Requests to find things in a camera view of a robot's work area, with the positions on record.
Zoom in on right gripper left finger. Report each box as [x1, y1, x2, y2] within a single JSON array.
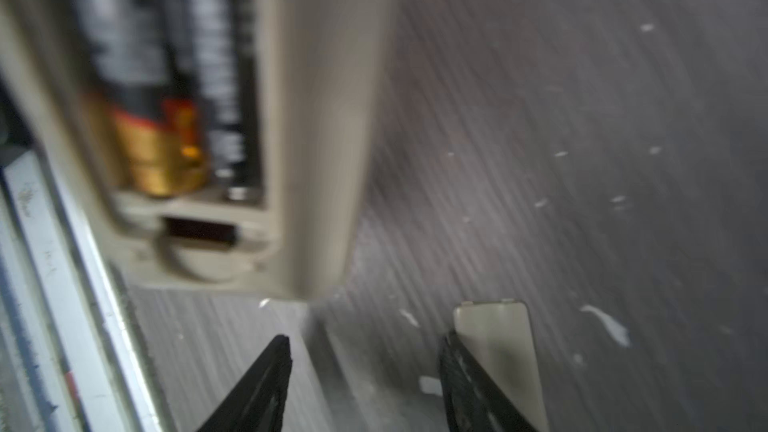
[[198, 334, 293, 432]]

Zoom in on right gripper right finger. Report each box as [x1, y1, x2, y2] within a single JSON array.
[[439, 331, 536, 432]]

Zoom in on remote battery cover beige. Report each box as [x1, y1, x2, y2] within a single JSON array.
[[453, 299, 550, 431]]

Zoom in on white remote control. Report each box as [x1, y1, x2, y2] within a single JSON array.
[[1, 0, 397, 300]]

